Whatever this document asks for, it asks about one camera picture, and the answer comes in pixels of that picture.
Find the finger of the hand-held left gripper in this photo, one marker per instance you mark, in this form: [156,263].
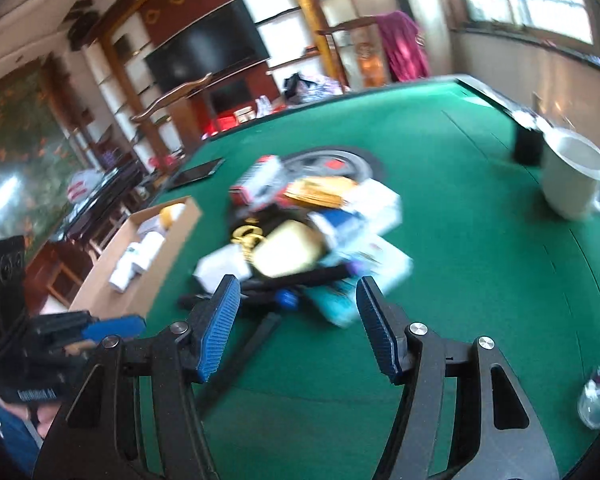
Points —
[115,327]

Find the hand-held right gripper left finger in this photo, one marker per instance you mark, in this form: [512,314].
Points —
[220,332]

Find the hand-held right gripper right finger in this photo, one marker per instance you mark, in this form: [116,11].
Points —
[377,335]

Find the black marker green ends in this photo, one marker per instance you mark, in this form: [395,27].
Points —
[250,355]

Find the teal packet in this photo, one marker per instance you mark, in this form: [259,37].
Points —
[335,307]

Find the small grey white box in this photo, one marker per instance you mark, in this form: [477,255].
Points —
[220,267]

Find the cardboard box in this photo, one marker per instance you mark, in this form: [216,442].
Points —
[165,260]

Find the white plastic bottle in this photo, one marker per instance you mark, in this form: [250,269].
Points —
[118,280]
[151,249]

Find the white labelled bottle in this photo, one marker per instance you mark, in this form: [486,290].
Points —
[131,260]

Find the white printed packet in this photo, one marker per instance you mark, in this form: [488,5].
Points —
[382,265]

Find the blue round cap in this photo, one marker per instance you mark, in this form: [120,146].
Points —
[286,301]

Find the black pouch gold print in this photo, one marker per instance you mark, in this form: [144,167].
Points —
[247,237]

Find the blue white box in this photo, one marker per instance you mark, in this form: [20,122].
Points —
[340,225]

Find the pale yellow packet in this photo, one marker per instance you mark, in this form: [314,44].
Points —
[172,214]

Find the red white bag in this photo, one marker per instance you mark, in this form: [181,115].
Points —
[82,187]

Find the red grey box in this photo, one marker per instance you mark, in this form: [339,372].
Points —
[257,180]

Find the black smartphone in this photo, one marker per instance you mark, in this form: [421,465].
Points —
[197,172]

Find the green landscape painting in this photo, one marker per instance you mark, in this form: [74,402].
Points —
[25,160]

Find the red storage box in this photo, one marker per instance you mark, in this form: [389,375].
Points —
[220,124]

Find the clear plastic packet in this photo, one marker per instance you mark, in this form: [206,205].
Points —
[597,400]

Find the clear plastic bag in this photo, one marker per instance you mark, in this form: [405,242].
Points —
[263,105]

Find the black stepper motor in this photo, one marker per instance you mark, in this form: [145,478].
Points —
[527,145]

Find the wooden chair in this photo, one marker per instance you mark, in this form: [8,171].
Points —
[175,92]
[345,25]

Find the white cup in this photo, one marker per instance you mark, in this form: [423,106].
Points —
[570,180]

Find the patterned bag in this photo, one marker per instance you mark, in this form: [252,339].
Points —
[315,87]

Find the black television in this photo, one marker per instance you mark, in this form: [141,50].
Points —
[205,45]

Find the dark red cloth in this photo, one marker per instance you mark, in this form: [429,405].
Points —
[405,45]

